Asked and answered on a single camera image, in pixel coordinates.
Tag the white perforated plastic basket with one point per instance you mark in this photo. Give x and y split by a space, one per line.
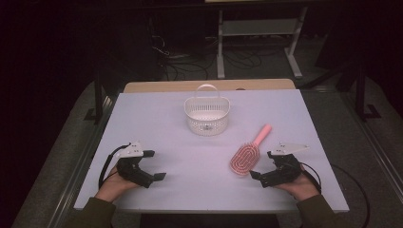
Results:
207 126

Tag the metal floor rail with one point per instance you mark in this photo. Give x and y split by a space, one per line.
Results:
377 148
83 158

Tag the pink hairbrush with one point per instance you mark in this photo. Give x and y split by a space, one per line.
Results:
244 160

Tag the white metal stand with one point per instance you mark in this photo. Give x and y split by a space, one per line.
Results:
259 27

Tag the black metal stand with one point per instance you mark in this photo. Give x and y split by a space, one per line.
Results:
360 91
98 95

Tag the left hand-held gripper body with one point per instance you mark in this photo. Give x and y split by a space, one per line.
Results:
131 167

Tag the person's right hand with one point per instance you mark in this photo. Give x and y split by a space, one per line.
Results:
301 186

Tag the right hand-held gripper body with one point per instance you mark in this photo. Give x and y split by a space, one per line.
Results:
285 169

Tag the person's left hand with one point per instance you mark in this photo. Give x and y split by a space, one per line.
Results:
112 186

